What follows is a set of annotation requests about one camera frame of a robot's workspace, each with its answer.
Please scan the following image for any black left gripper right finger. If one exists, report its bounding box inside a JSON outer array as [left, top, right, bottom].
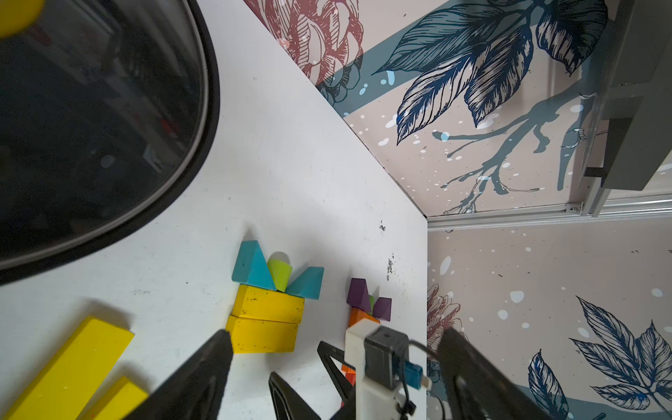
[[437, 329, 550, 420]]

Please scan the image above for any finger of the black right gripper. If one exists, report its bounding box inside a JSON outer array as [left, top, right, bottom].
[[268, 372, 358, 420], [317, 341, 353, 404]]

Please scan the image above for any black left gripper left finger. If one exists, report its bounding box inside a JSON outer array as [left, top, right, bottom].
[[126, 329, 234, 419]]

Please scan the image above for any yellow block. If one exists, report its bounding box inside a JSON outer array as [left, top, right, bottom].
[[232, 285, 305, 325], [225, 315, 299, 355], [80, 376, 149, 420], [3, 316, 135, 419]]

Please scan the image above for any purple triangle block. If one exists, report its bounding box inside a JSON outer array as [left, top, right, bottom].
[[346, 278, 372, 313], [373, 297, 392, 321]]

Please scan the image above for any teal triangle block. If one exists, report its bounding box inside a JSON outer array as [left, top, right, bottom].
[[232, 241, 276, 291], [285, 267, 325, 300]]

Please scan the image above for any light green small block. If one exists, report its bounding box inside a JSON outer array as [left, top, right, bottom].
[[267, 258, 292, 292]]

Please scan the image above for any orange long block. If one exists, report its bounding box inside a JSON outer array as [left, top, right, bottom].
[[341, 364, 356, 386]]

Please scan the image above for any glass pot lid yellow knob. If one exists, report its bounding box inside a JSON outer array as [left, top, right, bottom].
[[1, 1, 221, 284]]

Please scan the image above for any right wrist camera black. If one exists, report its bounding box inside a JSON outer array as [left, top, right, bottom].
[[344, 320, 429, 419]]

